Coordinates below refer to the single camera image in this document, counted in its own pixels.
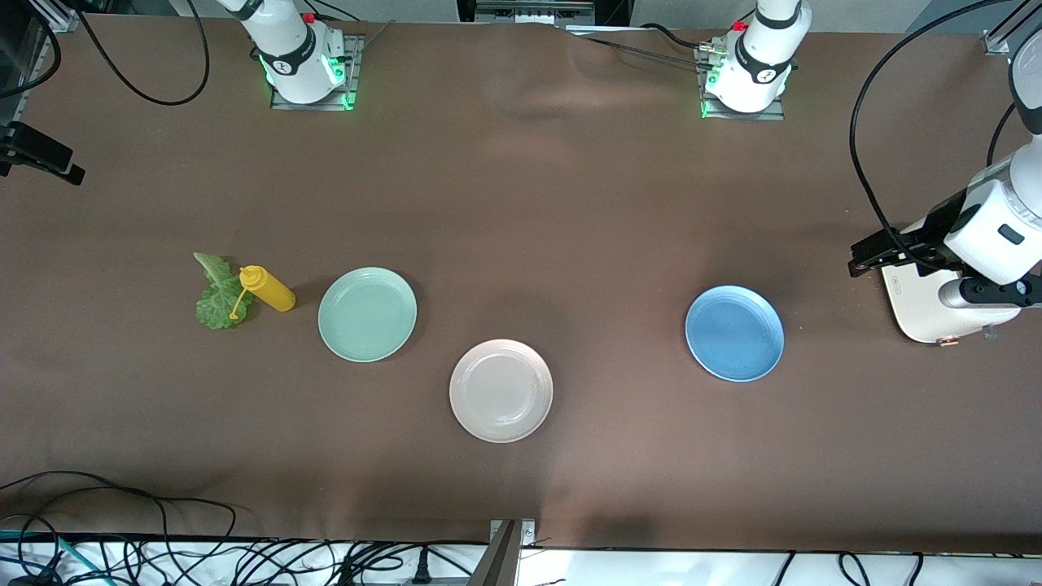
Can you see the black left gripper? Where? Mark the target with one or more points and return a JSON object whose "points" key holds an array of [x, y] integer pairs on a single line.
{"points": [[933, 229]]}

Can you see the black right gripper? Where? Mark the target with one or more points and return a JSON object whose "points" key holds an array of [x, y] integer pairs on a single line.
{"points": [[34, 151]]}

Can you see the green lettuce leaf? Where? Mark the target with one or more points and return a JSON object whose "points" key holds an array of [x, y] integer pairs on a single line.
{"points": [[216, 305]]}

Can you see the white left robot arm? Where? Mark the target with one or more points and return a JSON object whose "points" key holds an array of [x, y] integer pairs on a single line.
{"points": [[757, 57]]}

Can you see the blue round plate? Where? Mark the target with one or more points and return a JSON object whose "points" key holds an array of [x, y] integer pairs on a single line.
{"points": [[734, 334]]}

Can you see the mint green round plate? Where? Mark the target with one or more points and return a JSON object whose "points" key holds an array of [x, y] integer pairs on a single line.
{"points": [[367, 315]]}

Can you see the beige round plate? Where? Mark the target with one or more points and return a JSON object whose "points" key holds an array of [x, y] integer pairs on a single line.
{"points": [[501, 391]]}

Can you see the cream white toaster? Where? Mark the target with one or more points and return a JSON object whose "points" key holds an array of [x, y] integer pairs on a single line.
{"points": [[916, 313]]}

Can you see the yellow mustard squeeze bottle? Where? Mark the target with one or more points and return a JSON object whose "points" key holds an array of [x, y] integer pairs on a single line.
{"points": [[273, 293]]}

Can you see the brown table cover sheet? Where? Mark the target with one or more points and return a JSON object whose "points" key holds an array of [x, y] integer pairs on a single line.
{"points": [[570, 203]]}

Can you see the black equipment box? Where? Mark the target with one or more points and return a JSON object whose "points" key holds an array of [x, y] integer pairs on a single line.
{"points": [[610, 10]]}

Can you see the black power plug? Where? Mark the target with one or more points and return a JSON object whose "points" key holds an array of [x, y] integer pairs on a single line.
{"points": [[421, 570]]}

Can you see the aluminium frame bar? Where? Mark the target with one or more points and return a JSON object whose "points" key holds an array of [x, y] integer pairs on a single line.
{"points": [[24, 89]]}

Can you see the aluminium frame profile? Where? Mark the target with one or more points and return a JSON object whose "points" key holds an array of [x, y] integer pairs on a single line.
{"points": [[997, 41], [61, 10]]}

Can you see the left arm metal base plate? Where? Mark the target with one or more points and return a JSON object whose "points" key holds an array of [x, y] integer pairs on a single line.
{"points": [[769, 115]]}

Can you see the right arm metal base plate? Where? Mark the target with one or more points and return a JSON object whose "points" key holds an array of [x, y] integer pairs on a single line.
{"points": [[354, 65]]}

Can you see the aluminium frame post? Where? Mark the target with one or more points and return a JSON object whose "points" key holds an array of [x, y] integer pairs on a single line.
{"points": [[496, 561]]}

